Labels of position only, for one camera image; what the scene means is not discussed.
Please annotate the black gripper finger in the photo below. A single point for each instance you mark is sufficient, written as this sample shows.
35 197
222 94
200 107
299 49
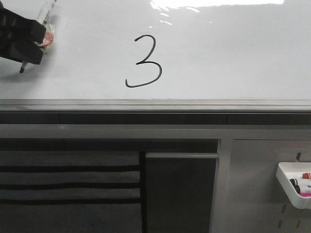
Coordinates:
14 27
22 51

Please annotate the black whiteboard marker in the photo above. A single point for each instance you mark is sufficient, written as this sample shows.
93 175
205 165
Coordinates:
44 17

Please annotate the white whiteboard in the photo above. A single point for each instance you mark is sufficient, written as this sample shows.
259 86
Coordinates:
171 49

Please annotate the red and clear tape wrap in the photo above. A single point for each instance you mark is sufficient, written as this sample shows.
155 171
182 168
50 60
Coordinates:
48 40

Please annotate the grey black-striped cloth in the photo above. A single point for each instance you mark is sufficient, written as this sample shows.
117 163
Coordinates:
72 192

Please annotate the dark grey panel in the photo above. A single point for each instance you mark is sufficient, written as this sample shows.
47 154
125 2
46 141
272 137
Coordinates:
179 193

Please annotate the grey pegboard panel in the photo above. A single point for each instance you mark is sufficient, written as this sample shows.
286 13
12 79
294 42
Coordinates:
252 199

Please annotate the white plastic marker tray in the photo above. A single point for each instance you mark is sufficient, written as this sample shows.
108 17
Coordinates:
290 170

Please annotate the black-capped marker in tray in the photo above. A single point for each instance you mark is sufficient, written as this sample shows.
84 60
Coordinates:
300 182

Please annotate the red-capped marker in tray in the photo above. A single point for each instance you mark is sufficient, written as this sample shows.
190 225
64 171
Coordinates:
306 175

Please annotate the pink-capped marker in tray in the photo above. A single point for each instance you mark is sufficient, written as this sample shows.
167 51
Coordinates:
304 191

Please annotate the grey whiteboard frame rail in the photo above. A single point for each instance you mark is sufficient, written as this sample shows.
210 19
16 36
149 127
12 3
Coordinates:
155 112

